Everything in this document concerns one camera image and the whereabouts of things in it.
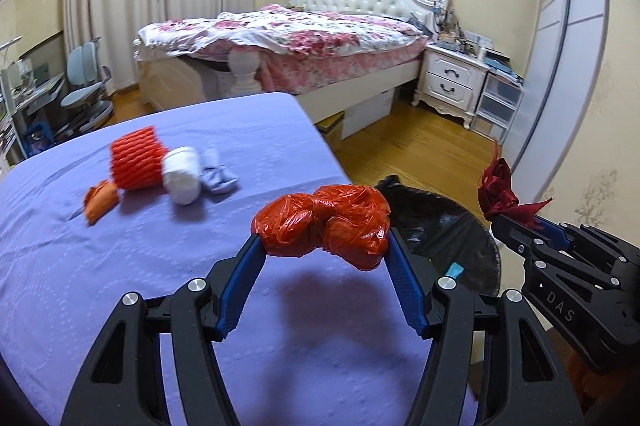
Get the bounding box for dark red wrapper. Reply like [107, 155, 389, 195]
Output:
[477, 140, 552, 229]

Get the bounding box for red foam fruit net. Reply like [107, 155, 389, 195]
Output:
[110, 126, 168, 191]

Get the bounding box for black lined trash bin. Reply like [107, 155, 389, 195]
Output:
[375, 175, 501, 296]

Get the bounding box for white nightstand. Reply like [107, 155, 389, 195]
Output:
[412, 44, 489, 129]

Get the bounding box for white tufted bed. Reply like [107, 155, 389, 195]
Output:
[132, 0, 450, 122]

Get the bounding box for red plastic bag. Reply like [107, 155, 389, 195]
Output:
[250, 185, 390, 271]

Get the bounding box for pink floral quilt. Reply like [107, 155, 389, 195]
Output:
[134, 4, 428, 95]

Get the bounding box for study desk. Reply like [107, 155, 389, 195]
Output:
[1, 62, 65, 138]

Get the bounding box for purple bed sheet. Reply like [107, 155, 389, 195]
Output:
[1, 94, 430, 425]

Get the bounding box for grey crumpled paper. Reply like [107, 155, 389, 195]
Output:
[200, 148, 239, 195]

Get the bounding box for cardboard box under bed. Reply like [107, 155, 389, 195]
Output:
[316, 111, 345, 152]

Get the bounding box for teal cosmetic tube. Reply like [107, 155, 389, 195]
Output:
[445, 263, 464, 280]

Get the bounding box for white crumpled tissue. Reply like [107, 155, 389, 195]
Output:
[162, 147, 202, 206]

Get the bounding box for orange wrapper piece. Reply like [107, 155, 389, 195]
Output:
[84, 180, 119, 226]

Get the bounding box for light blue desk chair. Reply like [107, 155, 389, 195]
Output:
[54, 36, 114, 142]

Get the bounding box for white bookshelf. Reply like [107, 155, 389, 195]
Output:
[1, 64, 25, 171]

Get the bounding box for sliding wardrobe door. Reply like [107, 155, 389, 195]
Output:
[502, 0, 610, 203]

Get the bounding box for white storage box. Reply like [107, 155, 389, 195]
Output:
[342, 90, 395, 139]

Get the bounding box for plastic drawer unit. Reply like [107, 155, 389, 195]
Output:
[471, 69, 523, 145]

